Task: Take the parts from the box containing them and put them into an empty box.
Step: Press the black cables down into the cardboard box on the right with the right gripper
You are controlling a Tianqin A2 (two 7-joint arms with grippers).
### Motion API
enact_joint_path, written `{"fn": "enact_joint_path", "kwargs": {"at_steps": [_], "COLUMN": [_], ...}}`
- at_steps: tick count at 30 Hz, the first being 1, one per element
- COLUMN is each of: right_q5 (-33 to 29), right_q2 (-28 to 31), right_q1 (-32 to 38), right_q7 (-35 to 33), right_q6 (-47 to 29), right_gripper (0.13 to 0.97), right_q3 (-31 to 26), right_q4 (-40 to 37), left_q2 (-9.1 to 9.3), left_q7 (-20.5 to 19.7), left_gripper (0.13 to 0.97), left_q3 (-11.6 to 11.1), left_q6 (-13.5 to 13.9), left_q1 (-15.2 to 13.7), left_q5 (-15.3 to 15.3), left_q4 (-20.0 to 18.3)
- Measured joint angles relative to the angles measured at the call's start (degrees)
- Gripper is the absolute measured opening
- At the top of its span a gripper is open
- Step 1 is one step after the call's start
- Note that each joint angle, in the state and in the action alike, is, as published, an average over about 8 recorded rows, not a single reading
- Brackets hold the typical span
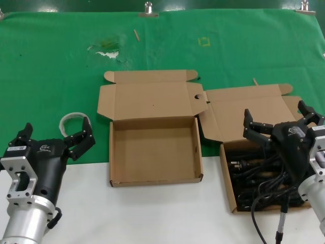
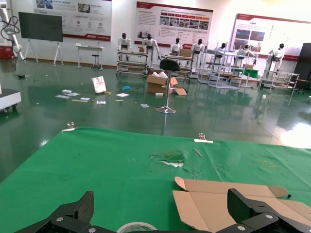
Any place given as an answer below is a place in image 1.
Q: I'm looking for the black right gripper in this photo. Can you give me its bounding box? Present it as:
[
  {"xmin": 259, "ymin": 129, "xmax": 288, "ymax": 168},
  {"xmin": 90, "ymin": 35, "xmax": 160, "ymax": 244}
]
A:
[{"xmin": 242, "ymin": 100, "xmax": 323, "ymax": 184}]

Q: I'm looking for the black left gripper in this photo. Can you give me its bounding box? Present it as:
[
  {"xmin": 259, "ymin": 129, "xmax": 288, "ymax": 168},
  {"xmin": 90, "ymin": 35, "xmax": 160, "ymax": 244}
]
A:
[{"xmin": 7, "ymin": 116, "xmax": 96, "ymax": 204}]

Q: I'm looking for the cardboard box with plain lid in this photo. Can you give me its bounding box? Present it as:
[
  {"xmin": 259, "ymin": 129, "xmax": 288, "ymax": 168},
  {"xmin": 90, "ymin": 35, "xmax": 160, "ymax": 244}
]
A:
[{"xmin": 198, "ymin": 83, "xmax": 315, "ymax": 214}]

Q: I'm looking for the cardboard box with round hole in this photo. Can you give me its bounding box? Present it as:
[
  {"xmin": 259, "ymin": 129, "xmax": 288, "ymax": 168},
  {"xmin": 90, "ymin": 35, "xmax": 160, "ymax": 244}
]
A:
[{"xmin": 96, "ymin": 70, "xmax": 208, "ymax": 188}]

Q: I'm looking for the clear tape roll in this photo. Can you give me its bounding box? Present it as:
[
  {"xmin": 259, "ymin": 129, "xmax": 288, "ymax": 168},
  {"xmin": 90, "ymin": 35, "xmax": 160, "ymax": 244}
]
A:
[{"xmin": 59, "ymin": 111, "xmax": 88, "ymax": 137}]

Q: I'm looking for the green table cloth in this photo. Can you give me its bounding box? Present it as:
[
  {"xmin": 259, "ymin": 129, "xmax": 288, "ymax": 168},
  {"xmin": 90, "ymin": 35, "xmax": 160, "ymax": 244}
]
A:
[{"xmin": 0, "ymin": 9, "xmax": 325, "ymax": 173}]

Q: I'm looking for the silver binder clip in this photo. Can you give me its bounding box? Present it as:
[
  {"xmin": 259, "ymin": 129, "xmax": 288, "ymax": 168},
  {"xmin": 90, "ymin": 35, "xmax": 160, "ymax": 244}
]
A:
[
  {"xmin": 138, "ymin": 1, "xmax": 159, "ymax": 18},
  {"xmin": 296, "ymin": 0, "xmax": 316, "ymax": 15}
]

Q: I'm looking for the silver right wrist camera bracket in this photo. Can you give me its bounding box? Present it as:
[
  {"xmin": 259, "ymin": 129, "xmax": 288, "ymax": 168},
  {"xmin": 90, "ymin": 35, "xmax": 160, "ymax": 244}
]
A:
[{"xmin": 308, "ymin": 126, "xmax": 325, "ymax": 178}]

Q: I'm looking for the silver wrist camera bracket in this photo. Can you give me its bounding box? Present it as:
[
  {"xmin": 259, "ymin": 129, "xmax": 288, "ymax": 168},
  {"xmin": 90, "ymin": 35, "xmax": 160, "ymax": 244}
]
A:
[
  {"xmin": 308, "ymin": 126, "xmax": 325, "ymax": 178},
  {"xmin": 0, "ymin": 157, "xmax": 39, "ymax": 204}
]

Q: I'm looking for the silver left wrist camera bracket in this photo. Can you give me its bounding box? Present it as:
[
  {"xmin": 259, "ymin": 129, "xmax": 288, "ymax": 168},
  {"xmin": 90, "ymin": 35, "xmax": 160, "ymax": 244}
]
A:
[{"xmin": 0, "ymin": 157, "xmax": 39, "ymax": 204}]

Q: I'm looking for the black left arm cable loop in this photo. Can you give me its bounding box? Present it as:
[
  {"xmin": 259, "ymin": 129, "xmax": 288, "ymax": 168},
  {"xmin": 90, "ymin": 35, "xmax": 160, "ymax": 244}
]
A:
[{"xmin": 47, "ymin": 207, "xmax": 63, "ymax": 229}]

